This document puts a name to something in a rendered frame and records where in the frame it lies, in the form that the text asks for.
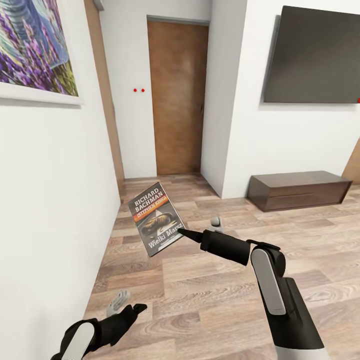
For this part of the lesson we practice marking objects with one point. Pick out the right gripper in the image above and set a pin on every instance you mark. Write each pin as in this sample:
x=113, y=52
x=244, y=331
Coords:
x=214, y=242

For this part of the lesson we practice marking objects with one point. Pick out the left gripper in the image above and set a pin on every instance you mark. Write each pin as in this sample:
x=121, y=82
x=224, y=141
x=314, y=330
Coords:
x=123, y=321

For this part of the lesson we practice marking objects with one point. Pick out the painting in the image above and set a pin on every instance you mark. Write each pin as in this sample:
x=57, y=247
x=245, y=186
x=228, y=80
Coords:
x=37, y=60

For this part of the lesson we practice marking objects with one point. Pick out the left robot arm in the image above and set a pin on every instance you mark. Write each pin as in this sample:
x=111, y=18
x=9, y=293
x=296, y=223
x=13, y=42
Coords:
x=87, y=336

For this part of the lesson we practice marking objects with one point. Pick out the hardback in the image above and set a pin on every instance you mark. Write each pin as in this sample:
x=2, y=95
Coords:
x=156, y=218

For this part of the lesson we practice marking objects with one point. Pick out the bench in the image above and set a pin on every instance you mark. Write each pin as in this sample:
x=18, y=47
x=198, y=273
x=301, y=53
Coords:
x=297, y=190

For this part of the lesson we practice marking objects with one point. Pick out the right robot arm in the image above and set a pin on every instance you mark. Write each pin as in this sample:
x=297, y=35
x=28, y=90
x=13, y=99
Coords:
x=293, y=331

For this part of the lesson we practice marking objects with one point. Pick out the wall mounted tv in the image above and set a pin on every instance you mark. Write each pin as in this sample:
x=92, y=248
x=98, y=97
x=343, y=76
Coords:
x=316, y=58

